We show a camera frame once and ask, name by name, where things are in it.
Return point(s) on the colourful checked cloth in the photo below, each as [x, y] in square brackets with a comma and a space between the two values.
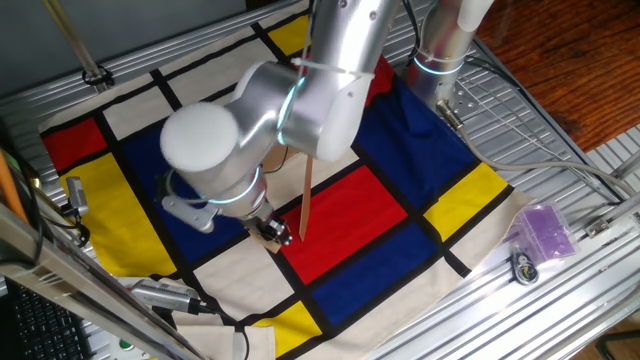
[350, 230]

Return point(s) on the clear box with purple content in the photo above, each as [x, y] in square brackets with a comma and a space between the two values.
[542, 232]

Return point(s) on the small metal corner bracket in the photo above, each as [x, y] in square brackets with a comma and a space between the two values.
[597, 227]

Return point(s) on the thin metal pole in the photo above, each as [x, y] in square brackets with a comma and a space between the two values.
[75, 40]

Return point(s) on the aluminium frame bar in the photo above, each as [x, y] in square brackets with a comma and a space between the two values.
[50, 270]

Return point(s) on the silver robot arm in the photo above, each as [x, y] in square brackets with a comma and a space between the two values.
[340, 30]

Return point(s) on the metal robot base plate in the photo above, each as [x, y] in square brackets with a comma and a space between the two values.
[467, 102]

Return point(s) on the orange rod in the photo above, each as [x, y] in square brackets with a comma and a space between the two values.
[9, 187]

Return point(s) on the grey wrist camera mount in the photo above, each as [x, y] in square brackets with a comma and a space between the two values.
[192, 215]

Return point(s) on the black pole clamp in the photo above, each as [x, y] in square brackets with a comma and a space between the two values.
[97, 77]

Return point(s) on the white box with green button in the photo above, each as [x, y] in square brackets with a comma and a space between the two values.
[125, 347]

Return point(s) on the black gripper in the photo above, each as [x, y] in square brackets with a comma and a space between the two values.
[264, 220]

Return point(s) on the small white camera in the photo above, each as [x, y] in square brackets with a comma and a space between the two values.
[77, 192]

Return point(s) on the wooden picture frame with stand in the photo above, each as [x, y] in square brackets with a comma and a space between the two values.
[306, 200]

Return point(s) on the silver camera on bracket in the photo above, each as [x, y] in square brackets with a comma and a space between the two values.
[160, 295]

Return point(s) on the black keyboard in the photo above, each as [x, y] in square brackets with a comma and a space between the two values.
[40, 325]

